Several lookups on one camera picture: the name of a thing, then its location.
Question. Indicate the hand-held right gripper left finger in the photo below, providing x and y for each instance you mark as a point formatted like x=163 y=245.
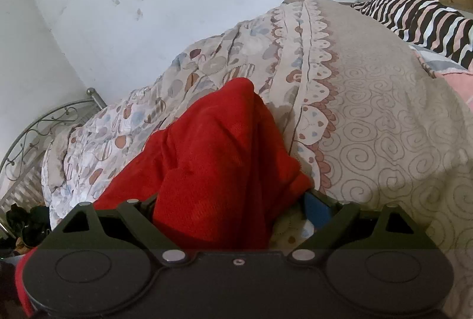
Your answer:
x=140 y=219

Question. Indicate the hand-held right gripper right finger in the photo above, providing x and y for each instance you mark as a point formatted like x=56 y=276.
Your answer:
x=316 y=212

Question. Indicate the red small garment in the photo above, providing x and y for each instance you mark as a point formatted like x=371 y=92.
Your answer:
x=214 y=156

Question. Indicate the dark clothes pile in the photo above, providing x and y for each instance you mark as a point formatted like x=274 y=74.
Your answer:
x=33 y=223

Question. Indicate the printed patterned blanket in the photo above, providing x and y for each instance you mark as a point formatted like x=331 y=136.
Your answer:
x=369 y=101

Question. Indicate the pink grey pillow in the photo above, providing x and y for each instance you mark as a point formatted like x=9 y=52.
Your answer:
x=460 y=84

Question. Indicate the striped pillow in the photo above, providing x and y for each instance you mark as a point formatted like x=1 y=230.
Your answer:
x=425 y=19

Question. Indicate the metal bed frame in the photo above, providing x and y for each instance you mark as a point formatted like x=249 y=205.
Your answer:
x=96 y=99

